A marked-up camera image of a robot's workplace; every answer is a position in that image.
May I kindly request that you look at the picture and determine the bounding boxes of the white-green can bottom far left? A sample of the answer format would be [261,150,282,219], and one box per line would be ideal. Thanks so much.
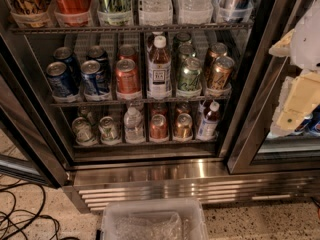
[72,117,97,146]

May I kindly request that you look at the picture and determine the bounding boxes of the blue energy drink can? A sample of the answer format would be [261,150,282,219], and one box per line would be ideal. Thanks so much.
[214,0,250,23]

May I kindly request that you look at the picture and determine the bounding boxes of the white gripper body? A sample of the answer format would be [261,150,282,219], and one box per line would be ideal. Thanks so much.
[290,0,320,71]

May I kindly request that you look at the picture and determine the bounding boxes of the gold can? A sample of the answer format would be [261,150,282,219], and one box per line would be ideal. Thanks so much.
[173,113,193,141]
[175,102,191,117]

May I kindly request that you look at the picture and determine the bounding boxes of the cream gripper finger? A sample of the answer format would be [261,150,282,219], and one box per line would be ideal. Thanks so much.
[275,72,320,131]
[269,29,294,57]

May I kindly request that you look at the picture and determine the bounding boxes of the open fridge door left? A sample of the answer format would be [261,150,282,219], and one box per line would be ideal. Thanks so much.
[0,38,68,188]

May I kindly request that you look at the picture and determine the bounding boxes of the blue Pepsi can right compartment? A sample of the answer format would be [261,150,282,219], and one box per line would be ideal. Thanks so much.
[292,113,313,135]

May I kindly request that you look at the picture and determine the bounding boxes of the orange soda can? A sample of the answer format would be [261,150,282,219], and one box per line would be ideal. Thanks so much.
[118,44,138,63]
[115,59,142,100]

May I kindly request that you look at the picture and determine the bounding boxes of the gold can bottom front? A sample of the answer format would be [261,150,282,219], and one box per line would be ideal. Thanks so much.
[173,113,193,141]

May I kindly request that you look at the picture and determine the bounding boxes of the black floor cables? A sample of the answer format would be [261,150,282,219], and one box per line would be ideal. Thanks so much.
[0,173,81,240]

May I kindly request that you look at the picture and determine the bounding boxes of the orange soda can front middle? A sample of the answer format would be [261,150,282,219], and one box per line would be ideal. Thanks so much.
[115,59,142,100]

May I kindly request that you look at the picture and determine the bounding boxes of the red Coca-Cola can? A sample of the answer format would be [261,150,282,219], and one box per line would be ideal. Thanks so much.
[56,0,91,27]

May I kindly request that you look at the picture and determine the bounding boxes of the orange soda can back middle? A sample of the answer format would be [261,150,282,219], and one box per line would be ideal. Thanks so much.
[118,44,138,63]

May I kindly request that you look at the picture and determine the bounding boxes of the green LaCroix can front middle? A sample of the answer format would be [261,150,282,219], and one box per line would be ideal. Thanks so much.
[177,57,202,97]

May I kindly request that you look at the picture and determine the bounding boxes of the closed glass fridge door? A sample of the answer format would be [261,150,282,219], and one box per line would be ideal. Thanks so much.
[228,0,319,174]

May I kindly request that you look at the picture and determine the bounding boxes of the gold can bottom back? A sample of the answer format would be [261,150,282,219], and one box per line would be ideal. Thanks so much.
[175,102,191,117]

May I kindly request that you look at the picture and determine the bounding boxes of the clear water bottle front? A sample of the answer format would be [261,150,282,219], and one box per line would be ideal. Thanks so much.
[124,107,144,144]

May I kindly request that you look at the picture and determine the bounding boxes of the clear water bottle top right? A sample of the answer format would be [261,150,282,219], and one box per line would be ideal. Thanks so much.
[174,0,213,24]

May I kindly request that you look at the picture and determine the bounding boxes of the green LaCroix can top shelf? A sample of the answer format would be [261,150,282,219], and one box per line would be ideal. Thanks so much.
[98,0,132,26]

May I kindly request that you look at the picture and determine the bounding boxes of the orange can bottom back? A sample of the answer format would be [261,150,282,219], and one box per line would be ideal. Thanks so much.
[150,103,168,116]

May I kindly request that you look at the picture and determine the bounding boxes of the orange can bottom front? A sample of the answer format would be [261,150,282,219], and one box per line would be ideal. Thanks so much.
[150,114,168,141]

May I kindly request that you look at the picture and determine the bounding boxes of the blue Pepsi can front left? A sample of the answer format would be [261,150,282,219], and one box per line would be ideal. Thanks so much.
[46,61,80,103]

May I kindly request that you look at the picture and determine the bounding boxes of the blue pepsi can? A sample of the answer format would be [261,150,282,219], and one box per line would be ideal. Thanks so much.
[81,60,111,101]
[53,47,81,86]
[46,61,80,103]
[86,45,111,82]

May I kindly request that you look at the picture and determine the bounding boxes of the stainless steel display fridge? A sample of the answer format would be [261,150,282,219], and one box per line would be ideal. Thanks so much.
[0,0,320,212]

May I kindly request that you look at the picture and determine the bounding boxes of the iced tea bottle middle shelf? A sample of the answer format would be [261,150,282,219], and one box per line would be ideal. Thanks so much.
[148,35,172,99]

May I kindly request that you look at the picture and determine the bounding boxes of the clear water bottle behind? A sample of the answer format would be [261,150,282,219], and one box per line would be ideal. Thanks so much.
[127,102,144,113]

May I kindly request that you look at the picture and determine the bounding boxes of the green LaCroix can back middle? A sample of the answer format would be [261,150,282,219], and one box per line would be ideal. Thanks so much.
[173,32,192,49]

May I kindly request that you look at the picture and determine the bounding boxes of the yellow LaCroix can top shelf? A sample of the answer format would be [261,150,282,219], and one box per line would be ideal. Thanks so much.
[2,0,54,28]

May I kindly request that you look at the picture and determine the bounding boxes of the white-green can bottom back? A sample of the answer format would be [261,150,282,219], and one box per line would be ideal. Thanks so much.
[77,106,96,125]

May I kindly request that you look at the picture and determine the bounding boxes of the clear plastic storage bin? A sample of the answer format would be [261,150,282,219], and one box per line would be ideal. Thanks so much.
[101,198,209,240]

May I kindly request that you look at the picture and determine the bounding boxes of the clear water bottle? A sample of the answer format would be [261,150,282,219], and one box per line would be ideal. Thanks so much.
[127,102,144,113]
[138,0,173,26]
[174,0,213,24]
[124,107,144,144]

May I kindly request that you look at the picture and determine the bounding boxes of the blue Pepsi can back left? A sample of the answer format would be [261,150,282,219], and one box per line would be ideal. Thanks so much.
[53,47,81,86]

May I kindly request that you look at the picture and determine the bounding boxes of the copper lacroix can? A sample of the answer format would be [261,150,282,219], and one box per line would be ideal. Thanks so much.
[204,42,228,79]
[205,56,235,95]

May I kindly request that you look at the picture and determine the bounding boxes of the tea bottle bottom shelf front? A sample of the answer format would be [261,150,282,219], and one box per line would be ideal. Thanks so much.
[196,101,220,140]

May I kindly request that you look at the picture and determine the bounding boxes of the white-green can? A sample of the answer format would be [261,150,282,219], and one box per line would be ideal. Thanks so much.
[98,116,121,145]
[72,117,97,146]
[77,106,96,125]

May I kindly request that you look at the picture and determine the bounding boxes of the copper LaCroix can front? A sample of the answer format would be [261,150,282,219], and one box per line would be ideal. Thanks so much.
[205,56,235,95]

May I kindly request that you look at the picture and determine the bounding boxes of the clear water bottle top left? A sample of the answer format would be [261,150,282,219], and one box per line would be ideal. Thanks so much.
[138,0,173,26]

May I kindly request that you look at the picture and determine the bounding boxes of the blue can right edge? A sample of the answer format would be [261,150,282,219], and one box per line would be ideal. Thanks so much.
[308,105,320,137]

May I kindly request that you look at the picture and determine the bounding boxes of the copper LaCroix can back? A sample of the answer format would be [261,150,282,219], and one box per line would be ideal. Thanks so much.
[204,42,228,79]

